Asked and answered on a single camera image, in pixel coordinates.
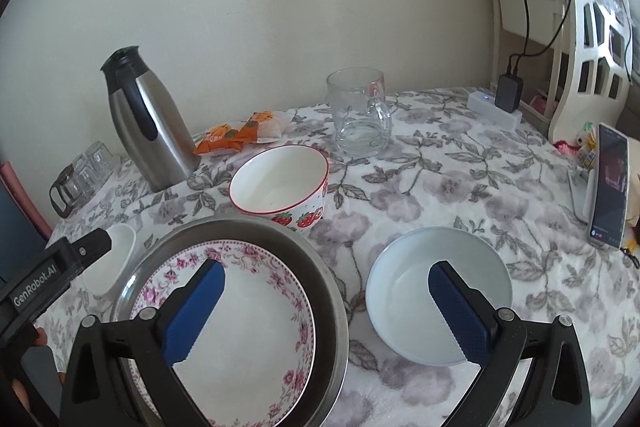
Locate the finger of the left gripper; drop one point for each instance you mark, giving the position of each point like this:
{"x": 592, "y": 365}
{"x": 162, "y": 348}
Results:
{"x": 47, "y": 277}

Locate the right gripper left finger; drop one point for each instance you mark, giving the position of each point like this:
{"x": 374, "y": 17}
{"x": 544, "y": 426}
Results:
{"x": 96, "y": 391}

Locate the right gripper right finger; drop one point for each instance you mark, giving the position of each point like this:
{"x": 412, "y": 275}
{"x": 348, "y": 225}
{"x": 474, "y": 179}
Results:
{"x": 555, "y": 391}

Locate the white square bowl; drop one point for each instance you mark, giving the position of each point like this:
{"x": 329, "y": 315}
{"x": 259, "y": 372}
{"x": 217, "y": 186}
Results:
{"x": 104, "y": 275}

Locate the pink floral round plate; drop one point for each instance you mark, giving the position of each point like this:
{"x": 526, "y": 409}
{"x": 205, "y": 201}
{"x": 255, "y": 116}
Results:
{"x": 253, "y": 359}

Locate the pale blue round bowl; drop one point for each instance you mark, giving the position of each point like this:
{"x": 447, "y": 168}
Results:
{"x": 400, "y": 306}

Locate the large stainless steel basin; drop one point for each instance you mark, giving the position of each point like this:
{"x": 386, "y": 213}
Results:
{"x": 331, "y": 361}

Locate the strawberry pattern bowl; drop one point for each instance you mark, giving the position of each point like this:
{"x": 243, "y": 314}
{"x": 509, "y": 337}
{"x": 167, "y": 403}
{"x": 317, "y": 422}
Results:
{"x": 286, "y": 185}

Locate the small glass teapot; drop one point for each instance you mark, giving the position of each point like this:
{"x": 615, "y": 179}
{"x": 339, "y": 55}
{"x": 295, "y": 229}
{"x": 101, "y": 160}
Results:
{"x": 65, "y": 194}

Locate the small clear glass cup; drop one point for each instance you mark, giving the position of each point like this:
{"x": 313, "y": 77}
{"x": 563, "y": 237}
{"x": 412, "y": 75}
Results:
{"x": 102, "y": 161}

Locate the smartphone on stand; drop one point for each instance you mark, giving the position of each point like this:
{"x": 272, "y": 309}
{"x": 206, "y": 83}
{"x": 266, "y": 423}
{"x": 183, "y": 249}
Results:
{"x": 611, "y": 186}

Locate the stainless steel thermos jug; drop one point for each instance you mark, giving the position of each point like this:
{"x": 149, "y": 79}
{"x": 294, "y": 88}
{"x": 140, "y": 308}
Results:
{"x": 147, "y": 121}

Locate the floral fleece tablecloth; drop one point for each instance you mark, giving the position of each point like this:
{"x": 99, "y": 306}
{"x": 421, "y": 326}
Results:
{"x": 449, "y": 167}

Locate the orange snack packet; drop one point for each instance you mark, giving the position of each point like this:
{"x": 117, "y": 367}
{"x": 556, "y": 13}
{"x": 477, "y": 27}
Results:
{"x": 219, "y": 139}
{"x": 265, "y": 127}

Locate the white power strip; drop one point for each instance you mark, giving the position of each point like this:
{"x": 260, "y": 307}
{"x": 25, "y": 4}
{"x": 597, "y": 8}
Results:
{"x": 484, "y": 105}

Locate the black power adapter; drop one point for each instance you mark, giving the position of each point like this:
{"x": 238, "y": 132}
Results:
{"x": 508, "y": 93}

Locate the clear glass mug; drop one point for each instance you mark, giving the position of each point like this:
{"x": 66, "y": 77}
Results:
{"x": 361, "y": 117}

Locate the white lattice shelf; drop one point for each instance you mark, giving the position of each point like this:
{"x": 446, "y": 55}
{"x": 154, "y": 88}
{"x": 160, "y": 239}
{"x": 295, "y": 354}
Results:
{"x": 587, "y": 45}

